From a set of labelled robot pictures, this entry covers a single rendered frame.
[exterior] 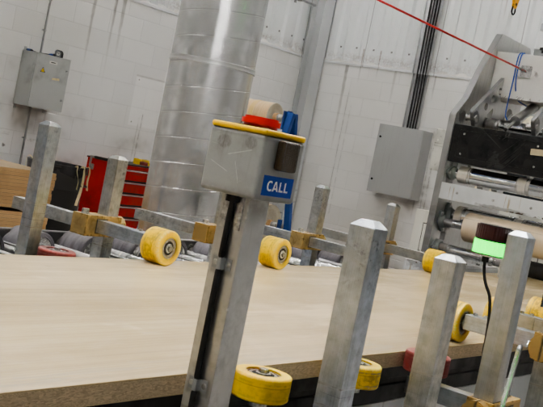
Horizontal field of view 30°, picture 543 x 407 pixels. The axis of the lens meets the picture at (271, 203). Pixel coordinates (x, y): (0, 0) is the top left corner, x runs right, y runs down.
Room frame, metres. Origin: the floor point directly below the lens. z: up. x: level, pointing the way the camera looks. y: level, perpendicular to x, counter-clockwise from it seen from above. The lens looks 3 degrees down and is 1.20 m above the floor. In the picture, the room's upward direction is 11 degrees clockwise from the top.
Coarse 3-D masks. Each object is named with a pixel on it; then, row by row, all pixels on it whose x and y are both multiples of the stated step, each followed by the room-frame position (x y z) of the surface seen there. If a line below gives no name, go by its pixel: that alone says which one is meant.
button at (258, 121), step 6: (246, 120) 1.01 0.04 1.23; (252, 120) 1.01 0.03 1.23; (258, 120) 1.00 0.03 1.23; (264, 120) 1.01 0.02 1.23; (270, 120) 1.01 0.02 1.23; (276, 120) 1.02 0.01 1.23; (258, 126) 1.01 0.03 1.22; (264, 126) 1.01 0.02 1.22; (270, 126) 1.01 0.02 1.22; (276, 126) 1.01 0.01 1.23
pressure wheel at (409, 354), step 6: (408, 348) 1.77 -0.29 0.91; (414, 348) 1.78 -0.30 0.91; (408, 354) 1.74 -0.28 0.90; (414, 354) 1.73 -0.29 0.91; (408, 360) 1.74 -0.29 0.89; (450, 360) 1.74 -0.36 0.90; (402, 366) 1.76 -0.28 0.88; (408, 366) 1.74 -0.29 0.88; (444, 366) 1.73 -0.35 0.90; (444, 372) 1.73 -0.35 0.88; (444, 378) 1.74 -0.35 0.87
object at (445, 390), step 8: (408, 376) 1.76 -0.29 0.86; (440, 384) 1.74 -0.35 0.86; (440, 392) 1.72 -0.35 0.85; (448, 392) 1.71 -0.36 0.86; (456, 392) 1.70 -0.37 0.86; (464, 392) 1.71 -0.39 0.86; (440, 400) 1.72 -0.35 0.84; (448, 400) 1.71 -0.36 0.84; (456, 400) 1.70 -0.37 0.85; (464, 400) 1.70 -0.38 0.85
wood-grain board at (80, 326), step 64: (0, 256) 1.92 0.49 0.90; (0, 320) 1.37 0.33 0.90; (64, 320) 1.45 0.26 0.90; (128, 320) 1.55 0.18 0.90; (192, 320) 1.66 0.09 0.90; (256, 320) 1.78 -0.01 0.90; (320, 320) 1.92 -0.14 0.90; (384, 320) 2.09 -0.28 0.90; (0, 384) 1.06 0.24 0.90; (64, 384) 1.11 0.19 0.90; (128, 384) 1.19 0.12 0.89
